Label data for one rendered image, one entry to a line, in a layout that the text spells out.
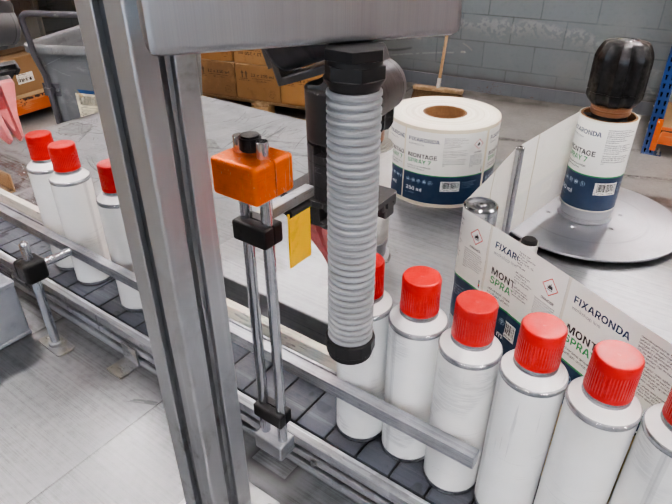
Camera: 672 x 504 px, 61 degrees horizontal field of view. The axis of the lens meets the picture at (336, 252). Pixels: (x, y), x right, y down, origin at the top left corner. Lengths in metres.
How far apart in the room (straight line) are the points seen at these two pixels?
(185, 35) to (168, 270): 0.16
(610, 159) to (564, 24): 3.90
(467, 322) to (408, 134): 0.61
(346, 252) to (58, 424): 0.50
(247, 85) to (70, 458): 3.72
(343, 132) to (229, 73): 4.01
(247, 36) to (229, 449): 0.36
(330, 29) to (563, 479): 0.37
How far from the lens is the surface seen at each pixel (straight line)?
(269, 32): 0.31
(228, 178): 0.41
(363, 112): 0.31
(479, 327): 0.45
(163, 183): 0.36
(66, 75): 3.06
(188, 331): 0.42
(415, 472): 0.59
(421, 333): 0.48
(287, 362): 0.58
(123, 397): 0.77
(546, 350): 0.44
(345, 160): 0.32
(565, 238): 0.98
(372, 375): 0.55
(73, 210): 0.83
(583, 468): 0.48
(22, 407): 0.81
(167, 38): 0.30
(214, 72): 4.39
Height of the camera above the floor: 1.35
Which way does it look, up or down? 32 degrees down
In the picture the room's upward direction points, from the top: straight up
